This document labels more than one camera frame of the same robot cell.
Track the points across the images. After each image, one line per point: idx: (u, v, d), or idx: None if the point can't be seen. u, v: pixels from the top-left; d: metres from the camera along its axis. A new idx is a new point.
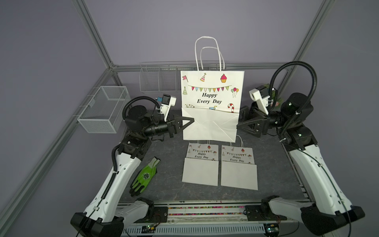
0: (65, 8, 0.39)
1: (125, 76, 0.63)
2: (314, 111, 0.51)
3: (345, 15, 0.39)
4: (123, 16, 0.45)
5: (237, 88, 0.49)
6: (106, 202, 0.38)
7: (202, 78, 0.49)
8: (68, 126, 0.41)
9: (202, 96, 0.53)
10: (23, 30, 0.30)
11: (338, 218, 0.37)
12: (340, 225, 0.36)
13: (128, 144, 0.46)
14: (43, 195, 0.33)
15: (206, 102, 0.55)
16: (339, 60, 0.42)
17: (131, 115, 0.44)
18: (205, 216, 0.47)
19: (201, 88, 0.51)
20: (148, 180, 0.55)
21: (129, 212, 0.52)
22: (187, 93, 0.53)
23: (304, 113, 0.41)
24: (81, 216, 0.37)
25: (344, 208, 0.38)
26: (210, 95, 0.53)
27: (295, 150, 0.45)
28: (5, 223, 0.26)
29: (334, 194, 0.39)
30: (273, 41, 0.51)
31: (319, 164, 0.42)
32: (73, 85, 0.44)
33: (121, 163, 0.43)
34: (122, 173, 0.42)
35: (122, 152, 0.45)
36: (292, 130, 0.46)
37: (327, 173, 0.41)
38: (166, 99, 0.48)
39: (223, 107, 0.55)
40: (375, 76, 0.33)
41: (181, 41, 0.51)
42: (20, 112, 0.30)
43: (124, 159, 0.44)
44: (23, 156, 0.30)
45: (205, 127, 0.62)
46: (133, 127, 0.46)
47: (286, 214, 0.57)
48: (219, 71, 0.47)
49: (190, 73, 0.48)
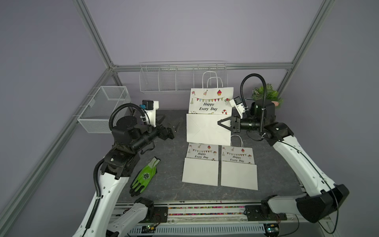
0: (64, 8, 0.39)
1: (125, 76, 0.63)
2: (312, 111, 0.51)
3: (345, 15, 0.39)
4: (123, 16, 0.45)
5: (228, 98, 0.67)
6: (92, 231, 0.36)
7: (204, 93, 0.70)
8: (68, 126, 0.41)
9: (203, 105, 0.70)
10: (23, 30, 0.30)
11: (325, 197, 0.39)
12: (328, 204, 0.38)
13: (111, 161, 0.41)
14: (43, 195, 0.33)
15: (206, 109, 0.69)
16: (338, 60, 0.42)
17: (120, 126, 0.40)
18: (205, 216, 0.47)
19: (203, 99, 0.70)
20: (148, 180, 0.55)
21: (125, 221, 0.51)
22: (193, 102, 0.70)
23: (270, 109, 0.51)
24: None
25: (327, 187, 0.41)
26: (209, 103, 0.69)
27: (277, 142, 0.50)
28: (4, 223, 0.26)
29: (317, 175, 0.43)
30: (274, 41, 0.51)
31: (298, 150, 0.46)
32: (73, 85, 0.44)
33: (105, 186, 0.39)
34: (107, 197, 0.38)
35: (105, 172, 0.40)
36: (270, 126, 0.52)
37: (307, 158, 0.45)
38: (149, 104, 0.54)
39: (218, 113, 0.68)
40: (375, 76, 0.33)
41: (181, 40, 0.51)
42: (20, 111, 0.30)
43: (108, 181, 0.39)
44: (22, 155, 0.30)
45: (204, 130, 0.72)
46: (120, 138, 0.42)
47: (284, 210, 0.58)
48: (216, 88, 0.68)
49: (197, 90, 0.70)
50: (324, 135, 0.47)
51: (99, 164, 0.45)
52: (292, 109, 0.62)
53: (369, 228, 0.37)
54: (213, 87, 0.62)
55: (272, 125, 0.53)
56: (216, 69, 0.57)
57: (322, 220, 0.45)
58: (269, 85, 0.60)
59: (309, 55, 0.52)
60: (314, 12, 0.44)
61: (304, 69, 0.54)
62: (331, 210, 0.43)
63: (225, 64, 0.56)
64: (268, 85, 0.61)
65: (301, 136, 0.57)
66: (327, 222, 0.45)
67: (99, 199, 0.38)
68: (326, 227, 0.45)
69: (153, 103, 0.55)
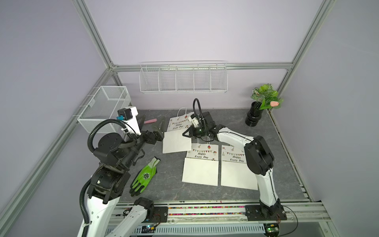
0: (65, 7, 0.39)
1: (125, 76, 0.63)
2: (312, 111, 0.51)
3: (343, 14, 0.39)
4: (123, 16, 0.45)
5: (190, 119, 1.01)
6: None
7: (176, 119, 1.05)
8: (68, 126, 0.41)
9: (174, 125, 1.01)
10: (23, 30, 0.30)
11: (249, 147, 0.55)
12: (253, 148, 0.54)
13: (98, 184, 0.38)
14: (44, 195, 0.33)
15: (175, 127, 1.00)
16: (337, 60, 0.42)
17: (102, 147, 0.35)
18: (205, 216, 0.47)
19: (175, 122, 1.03)
20: (148, 180, 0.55)
21: (124, 229, 0.52)
22: (169, 125, 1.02)
23: (208, 117, 0.75)
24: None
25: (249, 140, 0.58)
26: (178, 123, 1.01)
27: (219, 136, 0.70)
28: (4, 223, 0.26)
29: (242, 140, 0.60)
30: (274, 40, 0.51)
31: (227, 132, 0.68)
32: (74, 85, 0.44)
33: (94, 211, 0.36)
34: (95, 222, 0.36)
35: (93, 196, 0.37)
36: (211, 128, 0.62)
37: (234, 132, 0.66)
38: (127, 114, 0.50)
39: (183, 127, 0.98)
40: (373, 76, 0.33)
41: (181, 40, 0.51)
42: (20, 111, 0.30)
43: (96, 206, 0.37)
44: (23, 155, 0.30)
45: (174, 140, 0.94)
46: (104, 161, 0.38)
47: (266, 194, 0.64)
48: (183, 116, 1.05)
49: (173, 118, 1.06)
50: (323, 135, 0.45)
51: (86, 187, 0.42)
52: (292, 109, 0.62)
53: (368, 228, 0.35)
54: (214, 87, 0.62)
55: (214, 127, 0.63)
56: (215, 68, 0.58)
57: (322, 220, 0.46)
58: (268, 85, 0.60)
59: (308, 56, 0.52)
60: (314, 12, 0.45)
61: (303, 69, 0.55)
62: (264, 156, 0.57)
63: (225, 64, 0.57)
64: (268, 85, 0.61)
65: (300, 136, 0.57)
66: (327, 222, 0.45)
67: (89, 224, 0.36)
68: (326, 227, 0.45)
69: (131, 111, 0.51)
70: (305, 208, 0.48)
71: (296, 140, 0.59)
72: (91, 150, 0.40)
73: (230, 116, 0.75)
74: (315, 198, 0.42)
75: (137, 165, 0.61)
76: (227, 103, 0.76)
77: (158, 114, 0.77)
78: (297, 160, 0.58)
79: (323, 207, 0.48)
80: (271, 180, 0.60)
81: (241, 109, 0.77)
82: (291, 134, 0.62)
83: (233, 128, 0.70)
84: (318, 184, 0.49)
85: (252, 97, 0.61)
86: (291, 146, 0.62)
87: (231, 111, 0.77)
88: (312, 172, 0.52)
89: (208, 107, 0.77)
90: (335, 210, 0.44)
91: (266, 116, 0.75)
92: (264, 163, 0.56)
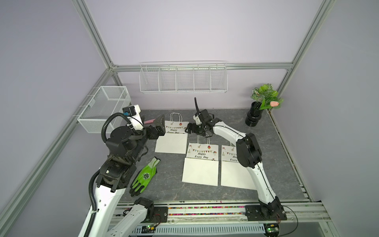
0: (65, 7, 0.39)
1: (125, 76, 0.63)
2: (312, 110, 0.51)
3: (345, 15, 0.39)
4: (123, 16, 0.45)
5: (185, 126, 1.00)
6: None
7: (171, 123, 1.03)
8: (68, 126, 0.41)
9: (169, 130, 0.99)
10: (23, 30, 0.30)
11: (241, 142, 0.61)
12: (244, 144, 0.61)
13: (106, 174, 0.40)
14: (43, 195, 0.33)
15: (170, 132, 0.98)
16: (336, 60, 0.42)
17: (114, 138, 0.38)
18: (205, 216, 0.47)
19: (170, 126, 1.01)
20: (148, 180, 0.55)
21: (123, 228, 0.51)
22: None
23: (204, 112, 0.84)
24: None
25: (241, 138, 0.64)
26: (174, 129, 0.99)
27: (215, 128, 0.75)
28: (4, 223, 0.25)
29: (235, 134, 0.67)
30: (275, 40, 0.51)
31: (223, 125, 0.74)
32: (74, 85, 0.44)
33: (101, 199, 0.38)
34: (103, 210, 0.37)
35: (100, 185, 0.39)
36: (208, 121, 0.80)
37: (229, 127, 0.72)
38: (132, 111, 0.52)
39: (179, 133, 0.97)
40: (375, 75, 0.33)
41: (180, 41, 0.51)
42: (19, 111, 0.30)
43: (104, 194, 0.38)
44: (23, 154, 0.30)
45: (169, 146, 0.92)
46: (115, 152, 0.40)
47: (259, 189, 0.67)
48: (178, 121, 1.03)
49: (167, 121, 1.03)
50: (323, 135, 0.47)
51: (94, 176, 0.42)
52: (292, 109, 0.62)
53: (368, 227, 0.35)
54: (214, 87, 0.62)
55: (210, 120, 0.80)
56: (215, 68, 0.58)
57: (322, 221, 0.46)
58: (268, 85, 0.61)
59: (307, 56, 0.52)
60: (314, 12, 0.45)
61: (303, 69, 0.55)
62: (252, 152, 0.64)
63: (225, 64, 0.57)
64: (268, 85, 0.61)
65: (300, 136, 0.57)
66: (327, 222, 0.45)
67: (95, 213, 0.37)
68: (326, 227, 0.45)
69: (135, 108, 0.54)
70: (305, 208, 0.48)
71: (296, 140, 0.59)
72: (102, 139, 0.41)
73: (230, 116, 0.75)
74: (315, 198, 0.42)
75: (137, 165, 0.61)
76: (227, 103, 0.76)
77: (158, 114, 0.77)
78: (297, 160, 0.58)
79: (323, 207, 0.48)
80: (262, 175, 0.66)
81: (241, 109, 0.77)
82: (291, 134, 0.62)
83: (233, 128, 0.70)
84: (318, 184, 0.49)
85: (252, 97, 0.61)
86: (291, 147, 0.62)
87: (231, 111, 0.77)
88: (312, 172, 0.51)
89: (208, 107, 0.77)
90: (335, 210, 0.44)
91: (266, 116, 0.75)
92: (251, 157, 0.63)
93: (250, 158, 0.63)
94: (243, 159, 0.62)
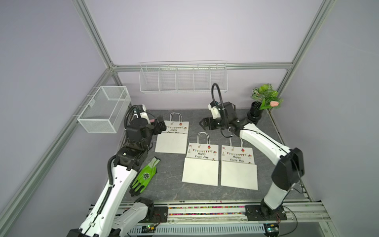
0: (65, 7, 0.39)
1: (125, 76, 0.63)
2: (312, 110, 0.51)
3: (345, 15, 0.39)
4: (123, 16, 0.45)
5: (185, 126, 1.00)
6: (102, 217, 0.38)
7: (171, 123, 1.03)
8: (68, 126, 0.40)
9: (169, 130, 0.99)
10: (23, 30, 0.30)
11: (284, 161, 0.47)
12: (287, 164, 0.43)
13: (124, 155, 0.45)
14: (44, 195, 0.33)
15: (170, 132, 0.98)
16: (336, 60, 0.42)
17: (133, 123, 0.46)
18: (205, 216, 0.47)
19: (170, 126, 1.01)
20: (148, 180, 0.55)
21: (126, 219, 0.52)
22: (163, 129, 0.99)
23: (228, 108, 0.66)
24: (76, 233, 0.36)
25: (284, 152, 0.53)
26: (174, 129, 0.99)
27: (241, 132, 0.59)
28: (4, 223, 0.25)
29: (274, 145, 0.51)
30: (275, 40, 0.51)
31: (257, 132, 0.57)
32: (74, 85, 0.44)
33: (117, 176, 0.42)
34: (118, 186, 0.41)
35: (117, 165, 0.44)
36: (233, 121, 0.62)
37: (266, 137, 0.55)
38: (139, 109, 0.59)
39: (179, 133, 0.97)
40: (375, 75, 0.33)
41: (180, 41, 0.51)
42: (20, 111, 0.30)
43: (120, 172, 0.43)
44: (23, 154, 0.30)
45: (169, 146, 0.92)
46: (132, 137, 0.46)
47: (276, 200, 0.61)
48: (178, 121, 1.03)
49: (167, 121, 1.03)
50: (323, 135, 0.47)
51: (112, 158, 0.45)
52: (292, 109, 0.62)
53: (369, 228, 0.37)
54: (214, 87, 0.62)
55: (235, 119, 0.63)
56: (215, 68, 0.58)
57: (322, 220, 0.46)
58: (269, 85, 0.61)
59: (308, 56, 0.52)
60: (314, 12, 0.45)
61: (303, 69, 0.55)
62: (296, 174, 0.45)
63: (225, 64, 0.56)
64: (268, 85, 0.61)
65: (300, 136, 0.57)
66: (327, 222, 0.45)
67: (110, 188, 0.41)
68: (326, 227, 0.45)
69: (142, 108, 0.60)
70: (305, 208, 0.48)
71: (296, 140, 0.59)
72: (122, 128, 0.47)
73: None
74: (315, 198, 0.42)
75: None
76: None
77: (158, 114, 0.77)
78: None
79: (323, 207, 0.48)
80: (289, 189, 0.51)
81: (241, 109, 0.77)
82: (291, 134, 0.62)
83: None
84: (318, 184, 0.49)
85: (252, 97, 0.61)
86: (291, 146, 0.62)
87: None
88: (312, 172, 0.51)
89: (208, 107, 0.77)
90: (335, 210, 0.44)
91: (266, 116, 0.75)
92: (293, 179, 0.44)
93: (292, 180, 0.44)
94: (281, 179, 0.49)
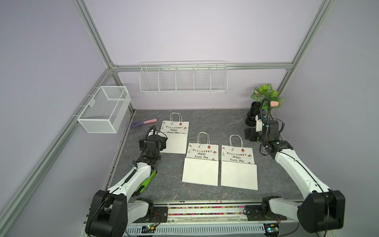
0: (65, 7, 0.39)
1: (125, 76, 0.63)
2: (312, 110, 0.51)
3: (344, 15, 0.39)
4: (123, 16, 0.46)
5: (185, 126, 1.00)
6: (128, 185, 0.47)
7: (171, 123, 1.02)
8: (68, 126, 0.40)
9: (170, 130, 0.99)
10: (23, 30, 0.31)
11: (317, 197, 0.41)
12: (320, 203, 0.40)
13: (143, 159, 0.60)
14: (44, 195, 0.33)
15: (170, 132, 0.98)
16: (336, 60, 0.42)
17: (150, 138, 0.63)
18: (205, 216, 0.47)
19: (170, 126, 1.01)
20: (148, 180, 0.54)
21: (130, 209, 0.53)
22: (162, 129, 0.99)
23: (273, 125, 0.61)
24: (104, 192, 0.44)
25: (320, 189, 0.43)
26: (174, 129, 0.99)
27: (277, 154, 0.57)
28: (5, 222, 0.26)
29: (311, 178, 0.46)
30: (275, 39, 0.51)
31: (294, 159, 0.52)
32: (74, 85, 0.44)
33: (139, 166, 0.56)
34: (141, 171, 0.54)
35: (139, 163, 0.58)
36: (272, 140, 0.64)
37: (303, 166, 0.50)
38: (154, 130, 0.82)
39: (180, 133, 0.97)
40: (375, 75, 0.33)
41: (180, 41, 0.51)
42: (20, 110, 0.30)
43: (141, 165, 0.57)
44: (24, 153, 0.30)
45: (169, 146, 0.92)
46: (150, 146, 0.64)
47: (284, 212, 0.58)
48: (178, 121, 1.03)
49: (167, 121, 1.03)
50: (323, 136, 0.45)
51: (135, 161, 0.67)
52: (292, 109, 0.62)
53: (369, 228, 0.37)
54: (214, 87, 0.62)
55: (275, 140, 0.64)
56: (215, 68, 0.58)
57: None
58: (268, 85, 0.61)
59: (307, 56, 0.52)
60: (314, 12, 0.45)
61: (302, 69, 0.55)
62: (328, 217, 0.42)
63: (225, 64, 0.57)
64: (268, 85, 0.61)
65: (300, 136, 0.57)
66: None
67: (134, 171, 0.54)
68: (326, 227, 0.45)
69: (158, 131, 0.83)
70: None
71: (296, 140, 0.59)
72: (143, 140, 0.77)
73: (230, 116, 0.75)
74: None
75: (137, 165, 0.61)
76: (226, 103, 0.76)
77: (158, 114, 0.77)
78: None
79: None
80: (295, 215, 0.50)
81: (241, 109, 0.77)
82: (291, 134, 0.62)
83: (233, 128, 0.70)
84: None
85: (252, 97, 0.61)
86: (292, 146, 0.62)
87: (231, 111, 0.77)
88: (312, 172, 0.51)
89: (208, 107, 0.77)
90: None
91: None
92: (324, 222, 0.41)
93: (321, 223, 0.42)
94: (309, 218, 0.43)
